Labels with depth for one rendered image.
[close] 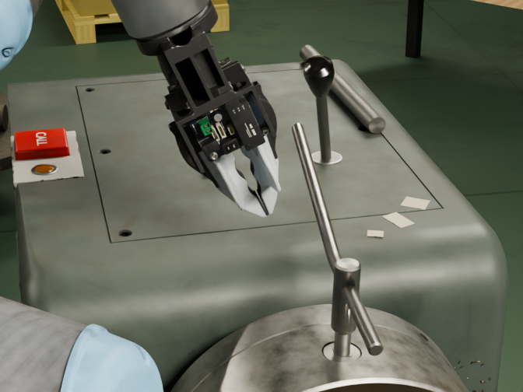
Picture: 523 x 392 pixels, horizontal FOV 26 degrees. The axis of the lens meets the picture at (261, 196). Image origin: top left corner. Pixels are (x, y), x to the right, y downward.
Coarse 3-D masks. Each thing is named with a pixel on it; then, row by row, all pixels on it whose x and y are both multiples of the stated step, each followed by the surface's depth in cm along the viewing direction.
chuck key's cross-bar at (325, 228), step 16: (304, 144) 110; (304, 160) 108; (304, 176) 107; (320, 192) 105; (320, 208) 103; (320, 224) 101; (336, 256) 98; (352, 288) 93; (352, 304) 91; (368, 320) 88; (368, 336) 86
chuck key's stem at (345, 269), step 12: (336, 264) 93; (348, 264) 93; (360, 264) 94; (336, 276) 93; (348, 276) 93; (336, 288) 94; (336, 300) 94; (336, 312) 94; (348, 312) 94; (336, 324) 95; (348, 324) 95; (336, 336) 96; (348, 336) 96; (336, 348) 96; (348, 348) 96
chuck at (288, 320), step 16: (256, 320) 103; (272, 320) 102; (288, 320) 102; (304, 320) 101; (320, 320) 101; (384, 320) 104; (400, 320) 106; (240, 336) 102; (256, 336) 101; (272, 336) 100; (416, 336) 105; (208, 352) 103; (224, 352) 101; (192, 368) 103; (208, 368) 101; (176, 384) 104; (192, 384) 101
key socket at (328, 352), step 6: (324, 348) 98; (330, 348) 98; (354, 348) 98; (324, 354) 97; (330, 354) 97; (354, 354) 97; (360, 354) 97; (336, 360) 96; (342, 360) 96; (348, 360) 96; (354, 360) 96
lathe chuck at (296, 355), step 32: (256, 352) 99; (288, 352) 98; (320, 352) 97; (384, 352) 98; (416, 352) 101; (224, 384) 98; (256, 384) 96; (288, 384) 94; (320, 384) 93; (352, 384) 93; (384, 384) 94; (416, 384) 95; (448, 384) 98
